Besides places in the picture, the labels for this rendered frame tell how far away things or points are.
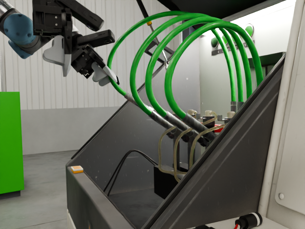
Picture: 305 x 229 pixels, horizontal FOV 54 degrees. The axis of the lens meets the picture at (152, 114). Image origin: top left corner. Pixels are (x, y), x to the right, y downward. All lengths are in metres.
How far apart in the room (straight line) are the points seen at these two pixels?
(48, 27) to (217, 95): 0.67
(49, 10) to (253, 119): 0.48
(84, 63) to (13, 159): 3.22
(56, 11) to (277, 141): 0.52
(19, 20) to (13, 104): 3.15
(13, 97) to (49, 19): 3.31
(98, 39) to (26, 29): 0.21
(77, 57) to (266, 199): 0.65
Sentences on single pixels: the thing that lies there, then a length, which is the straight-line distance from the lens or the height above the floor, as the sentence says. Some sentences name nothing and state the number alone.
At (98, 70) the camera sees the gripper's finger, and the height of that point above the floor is 1.26.
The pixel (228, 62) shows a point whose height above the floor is 1.28.
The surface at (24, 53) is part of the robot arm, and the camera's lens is 1.03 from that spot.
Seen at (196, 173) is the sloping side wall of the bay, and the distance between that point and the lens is 0.49.
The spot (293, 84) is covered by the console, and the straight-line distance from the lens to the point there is 0.55.
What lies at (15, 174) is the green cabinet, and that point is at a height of 0.29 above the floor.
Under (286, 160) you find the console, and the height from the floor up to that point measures 1.07.
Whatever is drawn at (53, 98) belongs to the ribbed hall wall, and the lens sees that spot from 7.32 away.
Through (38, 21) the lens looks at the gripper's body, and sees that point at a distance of 0.73.
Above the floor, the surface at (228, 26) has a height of 1.31.
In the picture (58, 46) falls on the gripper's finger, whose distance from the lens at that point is 0.73.
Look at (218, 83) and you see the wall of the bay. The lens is 1.15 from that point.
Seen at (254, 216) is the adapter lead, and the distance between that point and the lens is 0.49.
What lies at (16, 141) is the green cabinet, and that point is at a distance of 4.04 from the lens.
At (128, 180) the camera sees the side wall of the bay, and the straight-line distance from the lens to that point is 1.15.
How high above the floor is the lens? 1.17
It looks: 3 degrees down
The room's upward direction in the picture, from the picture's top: 1 degrees counter-clockwise
